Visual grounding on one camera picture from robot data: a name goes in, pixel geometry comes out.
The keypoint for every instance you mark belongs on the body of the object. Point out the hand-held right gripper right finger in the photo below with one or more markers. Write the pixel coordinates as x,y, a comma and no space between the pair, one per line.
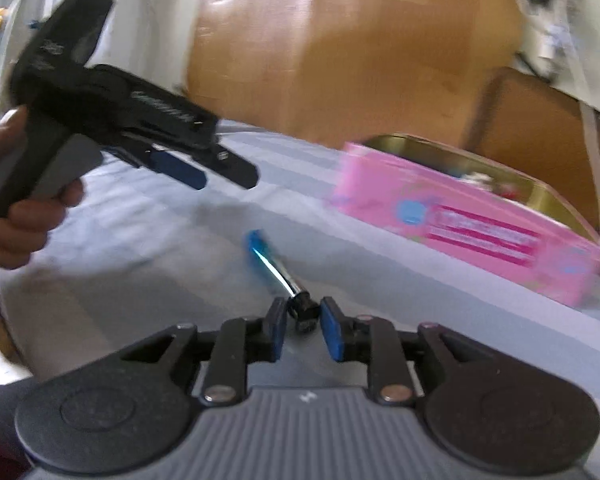
332,332

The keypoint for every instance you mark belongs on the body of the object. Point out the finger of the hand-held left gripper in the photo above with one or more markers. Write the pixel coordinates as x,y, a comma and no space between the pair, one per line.
180,170
237,167

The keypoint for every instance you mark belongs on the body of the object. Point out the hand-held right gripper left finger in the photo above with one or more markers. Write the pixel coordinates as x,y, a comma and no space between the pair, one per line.
277,330

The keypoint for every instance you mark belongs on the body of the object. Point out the blue metallic pen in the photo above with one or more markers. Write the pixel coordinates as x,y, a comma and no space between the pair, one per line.
267,260

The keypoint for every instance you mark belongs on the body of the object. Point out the pink tin box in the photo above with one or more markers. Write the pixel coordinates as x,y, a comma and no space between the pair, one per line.
480,240

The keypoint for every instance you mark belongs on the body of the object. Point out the person's left hand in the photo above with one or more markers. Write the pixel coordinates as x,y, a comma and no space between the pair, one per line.
25,230

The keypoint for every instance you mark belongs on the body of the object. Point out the striped light blue bedsheet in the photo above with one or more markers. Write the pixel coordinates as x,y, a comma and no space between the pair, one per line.
155,260

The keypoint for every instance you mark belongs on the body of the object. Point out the brown woven chair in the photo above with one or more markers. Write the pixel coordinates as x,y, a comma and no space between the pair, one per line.
530,115

